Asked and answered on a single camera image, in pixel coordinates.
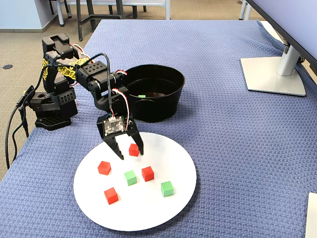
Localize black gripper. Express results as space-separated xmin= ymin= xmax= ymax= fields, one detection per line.
xmin=96 ymin=114 xmax=144 ymax=161

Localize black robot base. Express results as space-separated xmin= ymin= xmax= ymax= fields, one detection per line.
xmin=24 ymin=85 xmax=79 ymax=131

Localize white round plate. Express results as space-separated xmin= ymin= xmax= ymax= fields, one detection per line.
xmin=73 ymin=132 xmax=198 ymax=232

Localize red cube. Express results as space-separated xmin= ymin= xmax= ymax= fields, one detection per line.
xmin=104 ymin=187 xmax=119 ymax=205
xmin=128 ymin=143 xmax=140 ymax=157
xmin=97 ymin=161 xmax=111 ymax=176
xmin=141 ymin=166 xmax=155 ymax=182

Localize black metal bucket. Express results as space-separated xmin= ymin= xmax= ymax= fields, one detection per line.
xmin=123 ymin=64 xmax=186 ymax=123

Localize blue woven table cloth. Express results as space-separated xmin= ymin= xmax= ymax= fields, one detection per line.
xmin=0 ymin=19 xmax=317 ymax=238

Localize dark grey chair legs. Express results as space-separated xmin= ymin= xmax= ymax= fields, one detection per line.
xmin=108 ymin=0 xmax=147 ymax=19

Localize white table with leg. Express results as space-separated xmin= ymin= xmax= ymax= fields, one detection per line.
xmin=66 ymin=0 xmax=171 ymax=20

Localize light grey furniture leg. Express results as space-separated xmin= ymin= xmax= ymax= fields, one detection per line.
xmin=56 ymin=0 xmax=65 ymax=27

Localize silver monitor stand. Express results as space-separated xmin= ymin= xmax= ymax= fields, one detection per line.
xmin=240 ymin=37 xmax=308 ymax=97

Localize light grey table legs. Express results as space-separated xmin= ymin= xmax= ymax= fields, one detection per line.
xmin=239 ymin=0 xmax=253 ymax=21

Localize white flat board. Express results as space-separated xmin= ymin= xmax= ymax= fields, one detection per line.
xmin=305 ymin=192 xmax=317 ymax=238

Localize computer monitor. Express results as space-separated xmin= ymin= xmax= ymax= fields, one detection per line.
xmin=246 ymin=0 xmax=317 ymax=62

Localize small camera circuit board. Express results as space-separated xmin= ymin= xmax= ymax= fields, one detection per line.
xmin=102 ymin=116 xmax=128 ymax=137

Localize black camera cable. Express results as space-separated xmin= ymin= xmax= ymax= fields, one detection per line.
xmin=31 ymin=52 xmax=116 ymax=119

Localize red white servo wire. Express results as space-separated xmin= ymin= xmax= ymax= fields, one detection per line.
xmin=70 ymin=43 xmax=96 ymax=64
xmin=108 ymin=69 xmax=132 ymax=124

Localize thin black cable with plug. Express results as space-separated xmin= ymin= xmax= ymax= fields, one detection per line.
xmin=12 ymin=106 xmax=32 ymax=162

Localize thick black cable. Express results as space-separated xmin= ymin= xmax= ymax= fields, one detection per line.
xmin=4 ymin=95 xmax=27 ymax=171

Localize dark grey table frame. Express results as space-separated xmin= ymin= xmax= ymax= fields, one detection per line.
xmin=75 ymin=0 xmax=124 ymax=42

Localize black chair frame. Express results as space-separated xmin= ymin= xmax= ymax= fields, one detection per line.
xmin=48 ymin=0 xmax=73 ymax=19

